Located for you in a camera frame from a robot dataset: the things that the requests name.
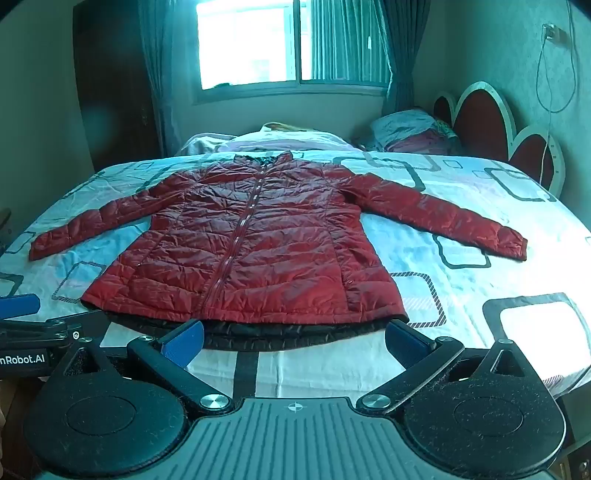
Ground red scalloped headboard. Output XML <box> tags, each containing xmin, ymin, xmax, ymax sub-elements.
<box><xmin>433</xmin><ymin>81</ymin><xmax>566</xmax><ymax>197</ymax></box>

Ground pink folded blanket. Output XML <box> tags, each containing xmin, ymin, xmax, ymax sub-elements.
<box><xmin>176</xmin><ymin>122</ymin><xmax>356</xmax><ymax>156</ymax></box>

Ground white charger cable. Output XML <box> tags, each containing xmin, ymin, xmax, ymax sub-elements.
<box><xmin>535</xmin><ymin>0</ymin><xmax>579</xmax><ymax>186</ymax></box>

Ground dark wooden wardrobe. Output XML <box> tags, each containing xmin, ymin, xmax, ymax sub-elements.
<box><xmin>72</xmin><ymin>0</ymin><xmax>160</xmax><ymax>171</ymax></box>

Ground grey and red pillows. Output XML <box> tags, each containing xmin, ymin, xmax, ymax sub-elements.
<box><xmin>353</xmin><ymin>108</ymin><xmax>462</xmax><ymax>155</ymax></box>

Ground right teal curtain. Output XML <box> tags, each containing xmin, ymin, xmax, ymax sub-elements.
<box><xmin>375</xmin><ymin>0</ymin><xmax>431</xmax><ymax>116</ymax></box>

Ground window with grille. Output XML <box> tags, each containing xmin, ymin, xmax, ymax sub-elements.
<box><xmin>189</xmin><ymin>1</ymin><xmax>390</xmax><ymax>103</ymax></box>

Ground patterned white bed quilt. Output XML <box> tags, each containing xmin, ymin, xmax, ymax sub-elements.
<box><xmin>0</xmin><ymin>149</ymin><xmax>591</xmax><ymax>400</ymax></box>

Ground left teal curtain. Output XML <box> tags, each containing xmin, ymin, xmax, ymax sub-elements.
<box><xmin>137</xmin><ymin>1</ymin><xmax>194</xmax><ymax>157</ymax></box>

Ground teal curtain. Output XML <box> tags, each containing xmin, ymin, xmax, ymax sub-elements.
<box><xmin>375</xmin><ymin>0</ymin><xmax>431</xmax><ymax>116</ymax></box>
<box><xmin>137</xmin><ymin>1</ymin><xmax>194</xmax><ymax>157</ymax></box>

